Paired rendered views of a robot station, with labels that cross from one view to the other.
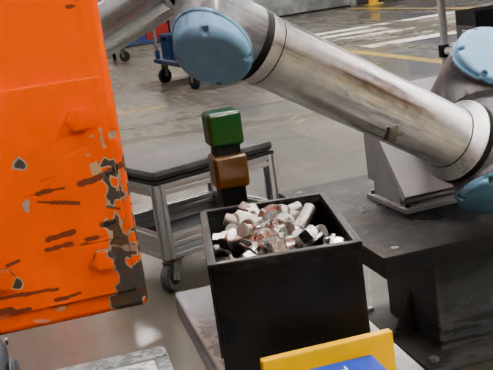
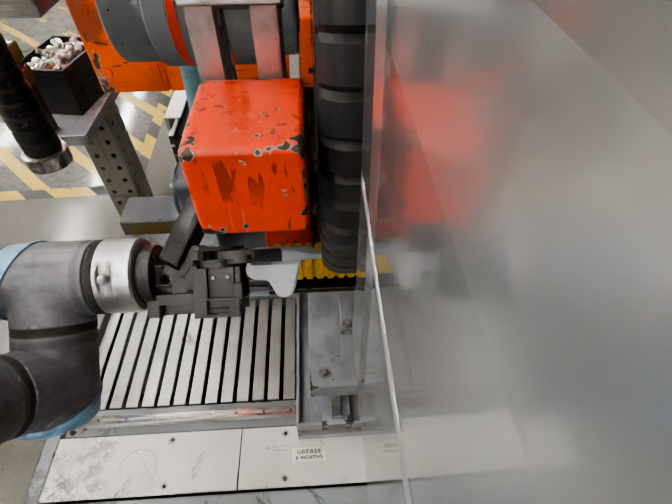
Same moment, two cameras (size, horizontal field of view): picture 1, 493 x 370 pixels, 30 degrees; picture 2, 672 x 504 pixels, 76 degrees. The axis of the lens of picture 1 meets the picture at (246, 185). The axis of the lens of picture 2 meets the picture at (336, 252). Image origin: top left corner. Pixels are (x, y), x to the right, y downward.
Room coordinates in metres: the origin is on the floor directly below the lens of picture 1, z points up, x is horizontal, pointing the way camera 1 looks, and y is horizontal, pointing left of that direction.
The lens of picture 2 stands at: (1.85, 0.84, 1.03)
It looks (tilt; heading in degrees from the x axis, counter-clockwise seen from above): 48 degrees down; 189
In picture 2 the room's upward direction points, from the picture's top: straight up
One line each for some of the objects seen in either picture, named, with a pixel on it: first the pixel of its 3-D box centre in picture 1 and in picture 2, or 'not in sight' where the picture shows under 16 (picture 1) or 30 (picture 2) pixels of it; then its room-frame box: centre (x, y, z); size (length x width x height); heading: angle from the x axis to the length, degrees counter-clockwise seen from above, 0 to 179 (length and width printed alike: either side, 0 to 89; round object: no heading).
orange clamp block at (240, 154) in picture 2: not in sight; (252, 155); (1.61, 0.74, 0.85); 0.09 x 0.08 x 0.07; 12
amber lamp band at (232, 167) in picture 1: (228, 169); (20, 76); (1.05, 0.02, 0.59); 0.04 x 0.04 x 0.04; 12
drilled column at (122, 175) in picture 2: not in sight; (115, 158); (0.83, -0.03, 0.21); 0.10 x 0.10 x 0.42; 12
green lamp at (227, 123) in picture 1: (222, 127); (7, 52); (1.05, 0.02, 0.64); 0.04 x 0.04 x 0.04; 12
